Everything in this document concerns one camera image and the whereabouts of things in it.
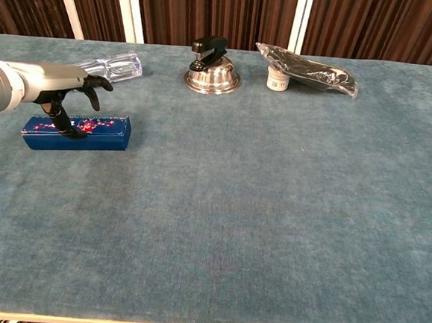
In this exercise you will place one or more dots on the left robot hand grey black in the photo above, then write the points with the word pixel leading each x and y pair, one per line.
pixel 54 79

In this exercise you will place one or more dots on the blue glasses case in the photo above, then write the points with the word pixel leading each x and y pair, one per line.
pixel 98 137

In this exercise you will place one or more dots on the clear plastic water bottle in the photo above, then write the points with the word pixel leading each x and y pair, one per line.
pixel 122 68

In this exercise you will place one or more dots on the black stapler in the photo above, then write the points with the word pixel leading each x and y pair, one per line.
pixel 210 49

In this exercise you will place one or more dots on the upturned stainless steel bowl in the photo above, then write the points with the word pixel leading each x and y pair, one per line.
pixel 215 79

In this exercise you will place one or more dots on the dark brown curtain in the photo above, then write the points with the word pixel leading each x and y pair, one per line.
pixel 213 11

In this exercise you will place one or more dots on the blue table cloth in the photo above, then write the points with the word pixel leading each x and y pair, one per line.
pixel 235 208

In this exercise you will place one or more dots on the small white jar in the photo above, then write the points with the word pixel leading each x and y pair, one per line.
pixel 276 82

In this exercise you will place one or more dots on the plastic bag with black item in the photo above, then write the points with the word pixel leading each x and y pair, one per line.
pixel 312 73

